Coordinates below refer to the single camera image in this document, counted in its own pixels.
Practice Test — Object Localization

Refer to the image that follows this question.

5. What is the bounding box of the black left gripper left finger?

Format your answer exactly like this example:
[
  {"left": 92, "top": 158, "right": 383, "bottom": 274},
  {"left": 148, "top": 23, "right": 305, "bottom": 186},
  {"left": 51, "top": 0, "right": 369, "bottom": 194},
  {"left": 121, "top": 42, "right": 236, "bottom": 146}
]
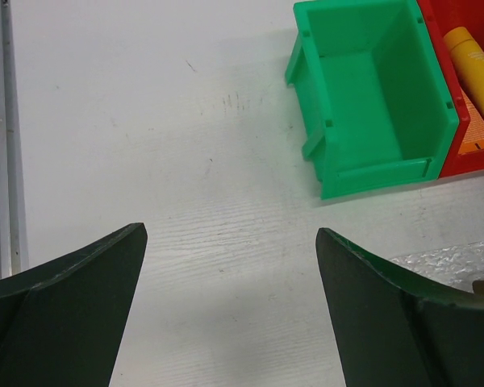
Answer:
[{"left": 0, "top": 223, "right": 148, "bottom": 386}]

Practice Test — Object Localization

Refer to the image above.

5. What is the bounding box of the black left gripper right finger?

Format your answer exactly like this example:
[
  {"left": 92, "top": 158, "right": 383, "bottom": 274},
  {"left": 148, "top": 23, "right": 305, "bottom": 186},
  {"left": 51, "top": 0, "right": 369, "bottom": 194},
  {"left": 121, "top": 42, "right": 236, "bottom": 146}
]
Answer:
[{"left": 315, "top": 228, "right": 484, "bottom": 386}]

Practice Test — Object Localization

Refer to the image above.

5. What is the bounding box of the orange toothpaste tube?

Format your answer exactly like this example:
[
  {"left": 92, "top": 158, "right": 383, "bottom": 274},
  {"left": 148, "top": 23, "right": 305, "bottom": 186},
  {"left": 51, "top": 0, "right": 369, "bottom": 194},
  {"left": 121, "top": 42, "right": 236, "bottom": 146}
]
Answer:
[{"left": 458, "top": 92, "right": 484, "bottom": 155}]

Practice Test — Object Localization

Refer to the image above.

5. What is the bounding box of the clear textured glass tray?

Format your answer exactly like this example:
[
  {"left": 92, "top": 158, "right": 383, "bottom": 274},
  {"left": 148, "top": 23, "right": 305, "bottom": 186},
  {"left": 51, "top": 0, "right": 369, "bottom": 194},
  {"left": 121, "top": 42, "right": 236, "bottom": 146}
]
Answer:
[{"left": 391, "top": 241, "right": 484, "bottom": 293}]

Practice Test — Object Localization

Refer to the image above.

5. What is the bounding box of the yellow toothpaste tube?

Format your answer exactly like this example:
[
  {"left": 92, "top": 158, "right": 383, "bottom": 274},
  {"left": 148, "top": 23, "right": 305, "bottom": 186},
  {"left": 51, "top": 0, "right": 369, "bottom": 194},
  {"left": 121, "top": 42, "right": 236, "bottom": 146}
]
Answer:
[{"left": 444, "top": 27, "right": 484, "bottom": 120}]

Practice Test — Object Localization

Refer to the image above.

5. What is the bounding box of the left green plastic bin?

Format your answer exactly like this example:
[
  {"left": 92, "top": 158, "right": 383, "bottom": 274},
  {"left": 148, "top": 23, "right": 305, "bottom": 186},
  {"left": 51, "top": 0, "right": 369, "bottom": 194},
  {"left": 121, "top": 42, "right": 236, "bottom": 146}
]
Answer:
[{"left": 285, "top": 1, "right": 458, "bottom": 200}]

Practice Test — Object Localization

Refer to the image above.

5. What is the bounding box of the red plastic bin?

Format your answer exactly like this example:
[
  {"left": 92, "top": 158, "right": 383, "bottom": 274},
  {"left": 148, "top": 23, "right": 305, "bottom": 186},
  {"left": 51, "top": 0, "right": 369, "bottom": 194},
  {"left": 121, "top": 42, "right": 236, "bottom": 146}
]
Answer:
[{"left": 418, "top": 0, "right": 484, "bottom": 177}]

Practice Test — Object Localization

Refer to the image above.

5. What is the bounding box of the aluminium table edge rail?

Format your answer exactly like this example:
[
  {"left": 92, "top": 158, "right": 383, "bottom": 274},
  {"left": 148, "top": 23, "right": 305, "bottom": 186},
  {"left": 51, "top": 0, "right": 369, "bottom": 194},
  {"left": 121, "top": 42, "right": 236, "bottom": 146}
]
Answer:
[{"left": 0, "top": 1, "right": 29, "bottom": 280}]

